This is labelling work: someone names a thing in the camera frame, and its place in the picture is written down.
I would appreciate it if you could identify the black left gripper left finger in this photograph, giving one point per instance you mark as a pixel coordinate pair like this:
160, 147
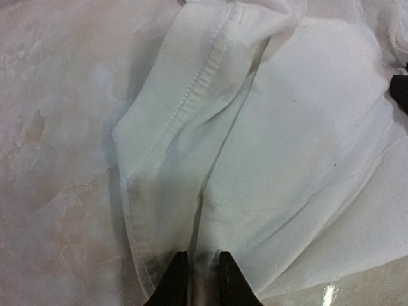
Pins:
172, 289

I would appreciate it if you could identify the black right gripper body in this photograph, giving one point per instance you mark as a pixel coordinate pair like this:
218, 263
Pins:
399, 91

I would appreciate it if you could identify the white cloth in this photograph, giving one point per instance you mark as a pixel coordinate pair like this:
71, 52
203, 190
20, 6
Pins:
265, 129

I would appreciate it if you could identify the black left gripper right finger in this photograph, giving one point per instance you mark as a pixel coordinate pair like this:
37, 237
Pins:
234, 290

